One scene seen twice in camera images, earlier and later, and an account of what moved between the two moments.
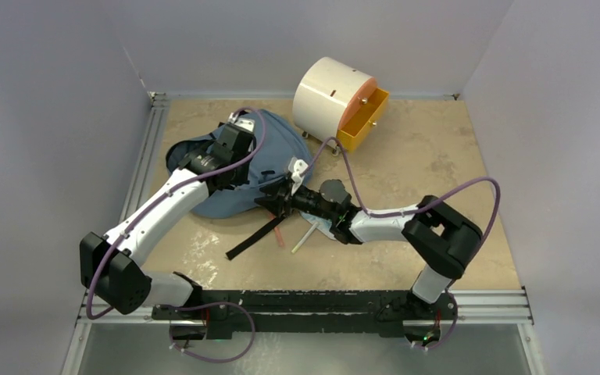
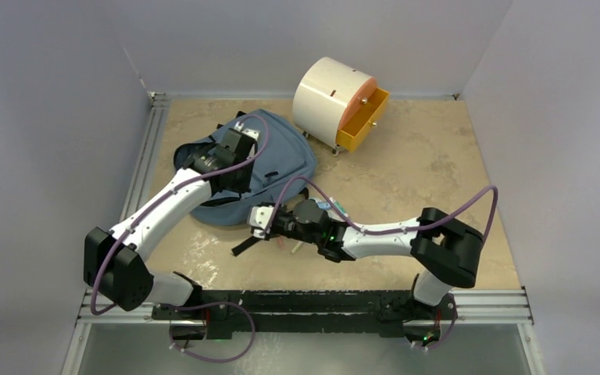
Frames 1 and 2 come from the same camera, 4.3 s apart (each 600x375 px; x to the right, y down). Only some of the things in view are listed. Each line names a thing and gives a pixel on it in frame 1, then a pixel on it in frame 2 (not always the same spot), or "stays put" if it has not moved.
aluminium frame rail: [473, 306] stays put
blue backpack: [278, 145] stays put
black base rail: [226, 312] stays put
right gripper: [280, 196] to [273, 234]
